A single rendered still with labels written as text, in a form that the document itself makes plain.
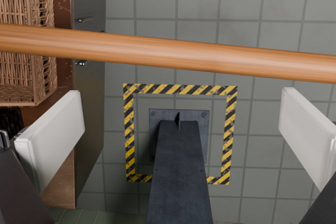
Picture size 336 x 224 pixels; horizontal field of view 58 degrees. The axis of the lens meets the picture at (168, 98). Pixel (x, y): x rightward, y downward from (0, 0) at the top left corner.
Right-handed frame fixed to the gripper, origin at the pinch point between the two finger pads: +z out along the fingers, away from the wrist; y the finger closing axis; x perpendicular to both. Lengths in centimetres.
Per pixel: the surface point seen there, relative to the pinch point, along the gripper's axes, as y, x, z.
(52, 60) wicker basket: -40, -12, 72
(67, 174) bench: -42, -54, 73
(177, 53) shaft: -0.3, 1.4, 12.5
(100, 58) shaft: -8.2, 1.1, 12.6
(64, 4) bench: -35, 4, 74
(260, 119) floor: 40, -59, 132
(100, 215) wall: -50, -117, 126
